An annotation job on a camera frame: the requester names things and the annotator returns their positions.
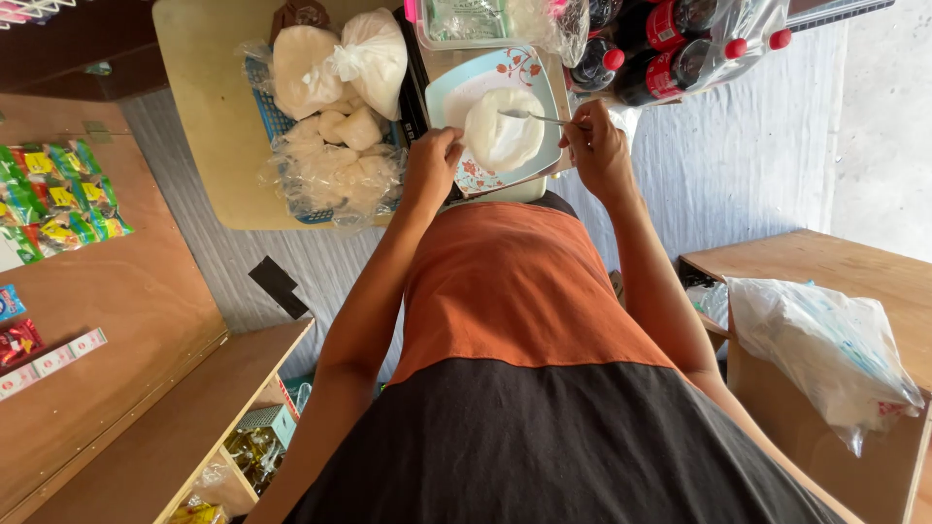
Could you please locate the group of green snack packets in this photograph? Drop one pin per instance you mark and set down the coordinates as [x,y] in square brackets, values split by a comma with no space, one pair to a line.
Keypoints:
[54,200]

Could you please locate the black and white weighing scale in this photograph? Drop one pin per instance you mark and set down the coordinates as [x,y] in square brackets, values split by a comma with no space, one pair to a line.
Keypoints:
[411,102]

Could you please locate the brown bag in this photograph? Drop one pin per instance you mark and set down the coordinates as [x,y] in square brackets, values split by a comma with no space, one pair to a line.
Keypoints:
[298,14]

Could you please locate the crumpled clear plastic bag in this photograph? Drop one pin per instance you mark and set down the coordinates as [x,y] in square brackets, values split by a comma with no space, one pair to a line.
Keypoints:
[557,25]

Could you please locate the person's left fingers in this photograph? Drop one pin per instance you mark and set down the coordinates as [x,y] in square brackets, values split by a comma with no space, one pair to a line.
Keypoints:
[445,142]

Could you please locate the large bag of white powder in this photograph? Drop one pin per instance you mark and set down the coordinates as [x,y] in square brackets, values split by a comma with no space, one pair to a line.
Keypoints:
[302,69]
[375,62]

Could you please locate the wooden table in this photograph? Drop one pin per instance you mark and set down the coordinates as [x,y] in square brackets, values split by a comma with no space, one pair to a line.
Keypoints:
[859,266]

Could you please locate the orange and black dress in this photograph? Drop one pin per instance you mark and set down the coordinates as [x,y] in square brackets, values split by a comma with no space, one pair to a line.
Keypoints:
[524,349]

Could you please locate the strip of white sachets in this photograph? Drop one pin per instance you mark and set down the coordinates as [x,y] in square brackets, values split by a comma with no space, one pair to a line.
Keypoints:
[54,358]

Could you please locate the cola bottle with red cap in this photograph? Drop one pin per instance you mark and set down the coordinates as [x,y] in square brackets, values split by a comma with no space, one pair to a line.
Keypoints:
[666,22]
[666,73]
[603,11]
[593,65]

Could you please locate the heap of small white bags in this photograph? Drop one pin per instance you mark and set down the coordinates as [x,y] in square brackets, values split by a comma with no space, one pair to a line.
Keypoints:
[338,167]

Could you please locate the red snack packet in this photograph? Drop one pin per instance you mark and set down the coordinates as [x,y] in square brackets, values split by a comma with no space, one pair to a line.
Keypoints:
[18,342]

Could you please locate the person's right fingers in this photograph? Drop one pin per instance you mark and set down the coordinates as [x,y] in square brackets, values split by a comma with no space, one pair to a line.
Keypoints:
[586,127]

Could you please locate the clear plastic shrink wrap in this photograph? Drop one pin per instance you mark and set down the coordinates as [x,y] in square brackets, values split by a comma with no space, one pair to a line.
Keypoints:
[750,29]

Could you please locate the small clear plastic bag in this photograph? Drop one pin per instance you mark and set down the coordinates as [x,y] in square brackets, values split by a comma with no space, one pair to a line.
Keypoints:
[708,302]

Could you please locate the light blue floral plate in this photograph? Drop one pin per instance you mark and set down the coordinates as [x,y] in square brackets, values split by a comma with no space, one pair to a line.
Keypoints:
[445,91]

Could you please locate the small bag of white powder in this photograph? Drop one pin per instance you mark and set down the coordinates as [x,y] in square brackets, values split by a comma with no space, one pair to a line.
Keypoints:
[502,142]

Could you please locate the white plastic bag with contents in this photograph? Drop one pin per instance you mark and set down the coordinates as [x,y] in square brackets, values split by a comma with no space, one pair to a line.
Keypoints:
[815,349]

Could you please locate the blue snack packet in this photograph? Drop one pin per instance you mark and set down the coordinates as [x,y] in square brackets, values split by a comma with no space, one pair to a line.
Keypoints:
[9,302]

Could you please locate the green packet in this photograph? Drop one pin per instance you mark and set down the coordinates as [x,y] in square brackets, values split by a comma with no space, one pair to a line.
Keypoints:
[466,18]

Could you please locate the clear container with pink latch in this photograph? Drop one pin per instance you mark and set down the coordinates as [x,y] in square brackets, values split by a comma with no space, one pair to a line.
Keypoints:
[437,40]

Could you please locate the person's left hand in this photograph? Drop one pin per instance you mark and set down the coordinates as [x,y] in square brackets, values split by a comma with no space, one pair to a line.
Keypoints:
[426,171]

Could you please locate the blue plastic basket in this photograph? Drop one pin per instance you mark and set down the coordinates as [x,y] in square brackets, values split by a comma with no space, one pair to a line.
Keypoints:
[262,102]

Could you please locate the metal spoon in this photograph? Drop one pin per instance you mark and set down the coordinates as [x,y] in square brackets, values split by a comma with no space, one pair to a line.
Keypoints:
[539,118]

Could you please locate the black tape patch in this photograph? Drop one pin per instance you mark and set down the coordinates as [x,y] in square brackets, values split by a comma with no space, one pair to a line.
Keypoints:
[277,285]

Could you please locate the person's right hand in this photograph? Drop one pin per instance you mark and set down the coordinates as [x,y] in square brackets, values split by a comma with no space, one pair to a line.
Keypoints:
[601,156]

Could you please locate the grey metal rail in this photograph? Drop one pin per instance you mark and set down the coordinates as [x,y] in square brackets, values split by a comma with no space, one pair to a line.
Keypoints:
[837,14]

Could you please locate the dark wooden cabinet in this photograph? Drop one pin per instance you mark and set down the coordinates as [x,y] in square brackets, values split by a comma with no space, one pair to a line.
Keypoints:
[65,51]

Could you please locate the wooden shelf with goods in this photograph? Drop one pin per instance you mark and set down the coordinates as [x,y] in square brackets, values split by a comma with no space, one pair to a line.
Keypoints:
[182,437]

